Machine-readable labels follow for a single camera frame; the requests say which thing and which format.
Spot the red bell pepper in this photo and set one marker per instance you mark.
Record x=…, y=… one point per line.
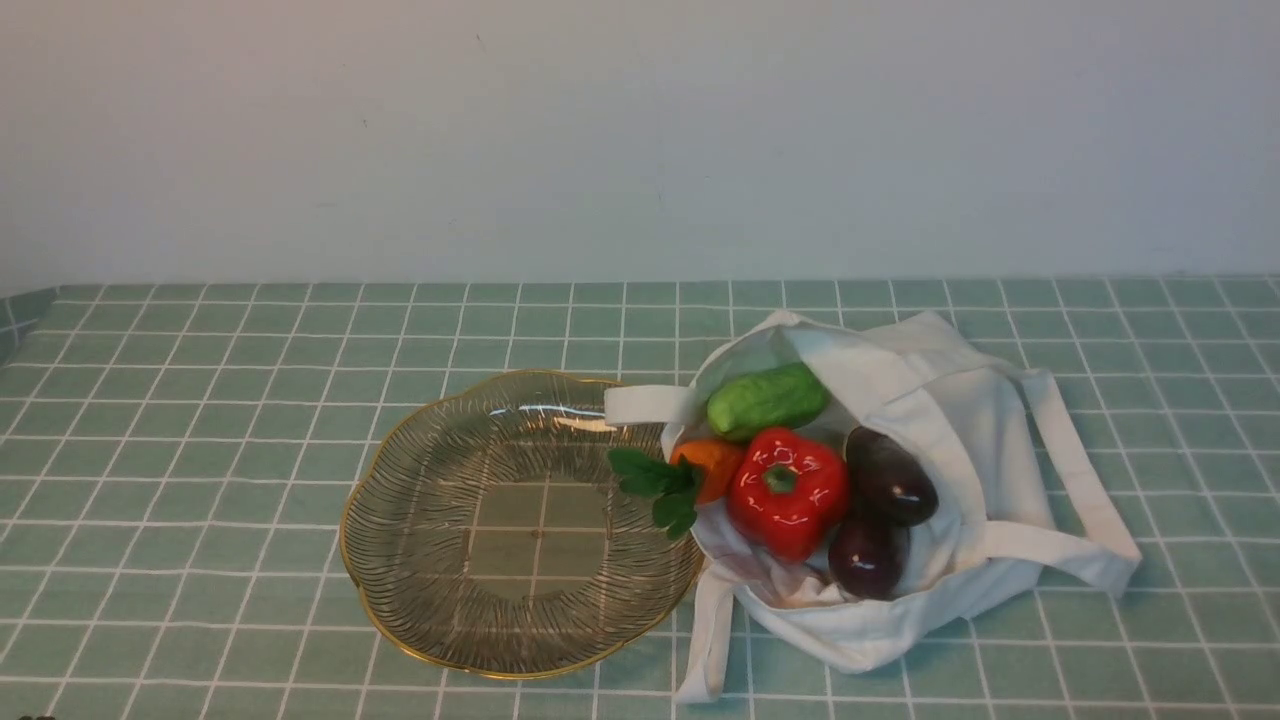
x=788, y=494

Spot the white cloth tote bag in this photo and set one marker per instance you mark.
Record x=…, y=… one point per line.
x=1018, y=492

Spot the orange carrot with green leaves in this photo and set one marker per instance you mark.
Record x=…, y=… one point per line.
x=698, y=473

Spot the green cucumber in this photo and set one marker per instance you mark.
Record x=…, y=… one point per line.
x=788, y=396

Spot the clear glass gold-rimmed plate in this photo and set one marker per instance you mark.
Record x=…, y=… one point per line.
x=491, y=535

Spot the dark purple eggplant upper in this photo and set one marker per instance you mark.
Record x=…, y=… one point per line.
x=888, y=479

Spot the dark purple eggplant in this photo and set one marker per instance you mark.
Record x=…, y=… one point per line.
x=888, y=479
x=867, y=556

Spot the dark purple eggplant lower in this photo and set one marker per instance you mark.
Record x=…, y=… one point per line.
x=867, y=556

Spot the green checkered tablecloth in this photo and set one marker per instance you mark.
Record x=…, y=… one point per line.
x=176, y=459

